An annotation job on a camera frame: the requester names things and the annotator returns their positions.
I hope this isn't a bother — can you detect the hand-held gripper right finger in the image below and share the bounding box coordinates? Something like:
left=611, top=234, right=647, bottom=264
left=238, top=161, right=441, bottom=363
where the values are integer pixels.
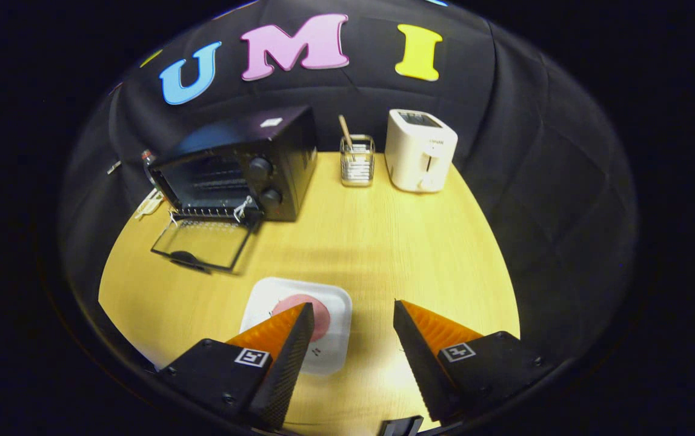
left=392, top=299, right=560, bottom=424

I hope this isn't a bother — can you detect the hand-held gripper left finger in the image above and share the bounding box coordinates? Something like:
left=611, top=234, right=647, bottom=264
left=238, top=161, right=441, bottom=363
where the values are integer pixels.
left=156, top=302, right=316, bottom=432

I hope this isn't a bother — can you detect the pink ham slice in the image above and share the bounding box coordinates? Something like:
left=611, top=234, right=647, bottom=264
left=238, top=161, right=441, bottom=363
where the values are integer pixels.
left=270, top=294, right=331, bottom=343

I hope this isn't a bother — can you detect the white square plate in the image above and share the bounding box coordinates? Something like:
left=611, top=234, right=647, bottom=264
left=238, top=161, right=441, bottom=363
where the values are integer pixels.
left=239, top=277, right=353, bottom=376

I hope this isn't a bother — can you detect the black toaster oven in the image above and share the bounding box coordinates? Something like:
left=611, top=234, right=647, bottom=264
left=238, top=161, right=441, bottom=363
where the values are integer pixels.
left=146, top=106, right=319, bottom=274

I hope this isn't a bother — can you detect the white pop-up toaster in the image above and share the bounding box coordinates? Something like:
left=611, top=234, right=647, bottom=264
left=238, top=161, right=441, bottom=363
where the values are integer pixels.
left=384, top=108, right=459, bottom=194

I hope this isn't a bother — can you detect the white and yellow packet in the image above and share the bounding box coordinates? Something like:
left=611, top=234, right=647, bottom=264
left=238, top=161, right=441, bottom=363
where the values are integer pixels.
left=134, top=189, right=164, bottom=220

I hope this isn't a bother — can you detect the black backdrop cloth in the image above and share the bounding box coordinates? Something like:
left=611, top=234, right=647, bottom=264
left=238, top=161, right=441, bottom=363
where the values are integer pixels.
left=59, top=0, right=639, bottom=364

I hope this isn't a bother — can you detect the wooden stick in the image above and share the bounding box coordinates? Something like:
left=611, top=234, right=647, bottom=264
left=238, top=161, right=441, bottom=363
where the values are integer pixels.
left=338, top=114, right=356, bottom=162

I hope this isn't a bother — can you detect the metal wire utensil holder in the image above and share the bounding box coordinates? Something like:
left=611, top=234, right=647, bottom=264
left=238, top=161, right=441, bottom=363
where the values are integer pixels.
left=339, top=134, right=376, bottom=188

